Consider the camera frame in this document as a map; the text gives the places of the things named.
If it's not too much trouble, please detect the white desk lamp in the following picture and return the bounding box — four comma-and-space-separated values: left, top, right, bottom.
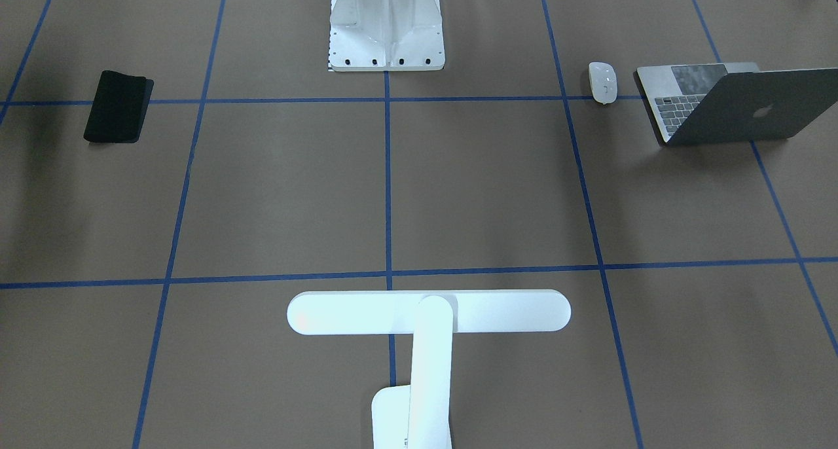
285, 290, 572, 448

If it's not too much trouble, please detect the white computer mouse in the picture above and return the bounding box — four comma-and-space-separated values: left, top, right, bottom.
589, 62, 619, 104

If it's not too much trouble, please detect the grey laptop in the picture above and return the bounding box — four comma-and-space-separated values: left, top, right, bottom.
637, 62, 837, 147

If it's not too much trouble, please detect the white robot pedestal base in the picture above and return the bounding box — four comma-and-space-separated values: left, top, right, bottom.
327, 0, 446, 71

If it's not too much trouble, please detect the black mouse pad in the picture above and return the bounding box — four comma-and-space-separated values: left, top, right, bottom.
83, 70, 155, 144

